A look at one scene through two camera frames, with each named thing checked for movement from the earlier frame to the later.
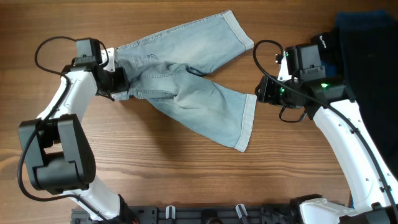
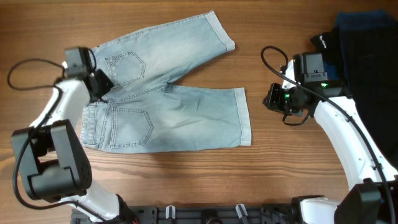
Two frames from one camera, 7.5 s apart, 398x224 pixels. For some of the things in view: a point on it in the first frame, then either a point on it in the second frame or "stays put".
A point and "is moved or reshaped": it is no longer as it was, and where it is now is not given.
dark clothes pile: x=363 y=51 stays put
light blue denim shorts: x=170 y=69 is moved or reshaped
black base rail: x=197 y=214 stays put
